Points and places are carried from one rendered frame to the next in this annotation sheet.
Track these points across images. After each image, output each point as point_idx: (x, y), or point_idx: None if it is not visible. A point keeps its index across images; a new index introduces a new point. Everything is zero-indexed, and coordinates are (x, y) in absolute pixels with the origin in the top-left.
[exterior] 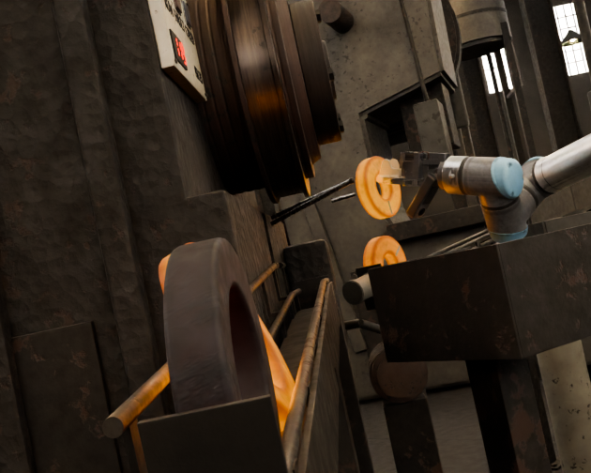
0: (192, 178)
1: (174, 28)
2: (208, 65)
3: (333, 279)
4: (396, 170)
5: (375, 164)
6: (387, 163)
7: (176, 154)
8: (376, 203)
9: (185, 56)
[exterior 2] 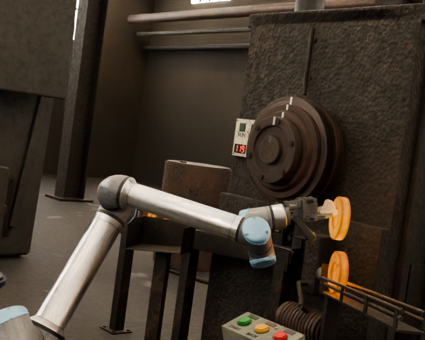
0: (240, 188)
1: (241, 141)
2: None
3: (304, 255)
4: (319, 207)
5: (336, 202)
6: (325, 202)
7: (231, 180)
8: (329, 227)
9: (243, 150)
